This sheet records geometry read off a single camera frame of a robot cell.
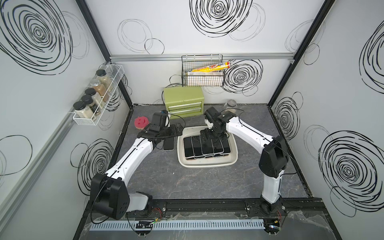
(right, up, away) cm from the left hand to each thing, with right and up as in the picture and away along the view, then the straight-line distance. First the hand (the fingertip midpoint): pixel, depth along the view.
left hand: (175, 129), depth 83 cm
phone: (-6, -11, +14) cm, 19 cm away
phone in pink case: (+7, -14, +12) cm, 20 cm away
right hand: (+19, -5, +4) cm, 21 cm away
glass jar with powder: (+38, +17, +27) cm, 50 cm away
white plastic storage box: (+31, -20, +8) cm, 38 cm away
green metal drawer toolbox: (+4, +17, +17) cm, 24 cm away
